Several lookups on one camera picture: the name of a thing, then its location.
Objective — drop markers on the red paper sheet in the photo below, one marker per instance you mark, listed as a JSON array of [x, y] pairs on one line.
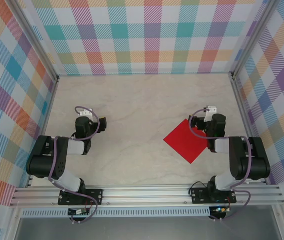
[[185, 142]]

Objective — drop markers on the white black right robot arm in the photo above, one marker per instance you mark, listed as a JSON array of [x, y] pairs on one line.
[[222, 181]]

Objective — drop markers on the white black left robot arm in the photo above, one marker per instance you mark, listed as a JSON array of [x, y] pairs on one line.
[[69, 181]]

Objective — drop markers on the grey metal panel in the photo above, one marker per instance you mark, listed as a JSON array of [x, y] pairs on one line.
[[144, 230]]

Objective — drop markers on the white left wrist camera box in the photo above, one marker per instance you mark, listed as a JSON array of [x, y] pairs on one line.
[[85, 112]]

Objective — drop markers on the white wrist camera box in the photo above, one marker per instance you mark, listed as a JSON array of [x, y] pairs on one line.
[[210, 109], [85, 112]]

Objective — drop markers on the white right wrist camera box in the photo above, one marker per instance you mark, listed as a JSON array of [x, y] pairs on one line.
[[210, 109]]

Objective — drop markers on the aluminium table side rail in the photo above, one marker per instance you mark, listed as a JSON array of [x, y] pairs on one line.
[[247, 125], [45, 120]]

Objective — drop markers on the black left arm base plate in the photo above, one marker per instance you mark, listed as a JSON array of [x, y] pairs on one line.
[[95, 197]]

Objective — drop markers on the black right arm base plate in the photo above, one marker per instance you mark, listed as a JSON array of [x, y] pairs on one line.
[[200, 196]]

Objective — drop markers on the aluminium mounting rail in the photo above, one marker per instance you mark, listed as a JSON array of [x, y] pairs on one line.
[[144, 196]]

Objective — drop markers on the aluminium frame post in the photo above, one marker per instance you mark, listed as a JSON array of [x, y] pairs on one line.
[[252, 37], [35, 42]]

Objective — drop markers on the aluminium frame leg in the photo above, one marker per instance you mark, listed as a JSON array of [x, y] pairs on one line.
[[281, 223], [12, 225]]

